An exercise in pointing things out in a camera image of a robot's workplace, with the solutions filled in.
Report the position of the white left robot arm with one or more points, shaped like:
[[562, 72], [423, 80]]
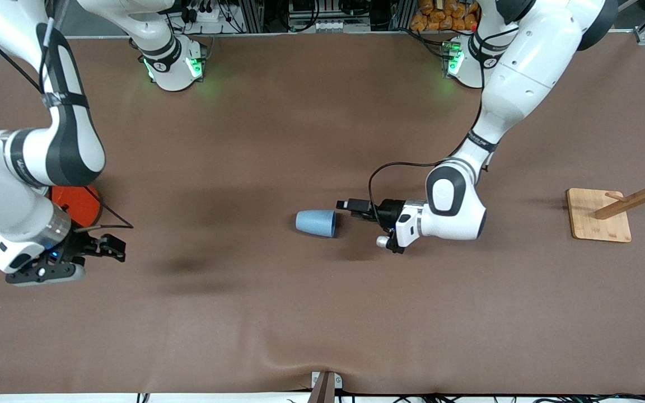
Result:
[[518, 73]]

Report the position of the metal table clamp bracket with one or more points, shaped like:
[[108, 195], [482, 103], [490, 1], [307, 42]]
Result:
[[326, 386]]

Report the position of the light blue plastic cup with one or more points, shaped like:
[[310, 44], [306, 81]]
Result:
[[316, 223]]

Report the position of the white power strip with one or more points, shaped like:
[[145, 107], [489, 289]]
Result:
[[328, 26]]

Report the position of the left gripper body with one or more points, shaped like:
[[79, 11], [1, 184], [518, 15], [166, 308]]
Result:
[[391, 211]]

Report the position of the orange snack bags pile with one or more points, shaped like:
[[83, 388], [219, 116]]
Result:
[[445, 17]]

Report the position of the wooden mug tree rack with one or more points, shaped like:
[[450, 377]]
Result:
[[599, 218]]

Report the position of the orange can with grey lid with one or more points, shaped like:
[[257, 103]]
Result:
[[79, 204]]

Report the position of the brown table mat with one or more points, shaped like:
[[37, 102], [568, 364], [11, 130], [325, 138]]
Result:
[[277, 140]]

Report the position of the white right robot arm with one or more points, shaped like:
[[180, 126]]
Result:
[[70, 145]]

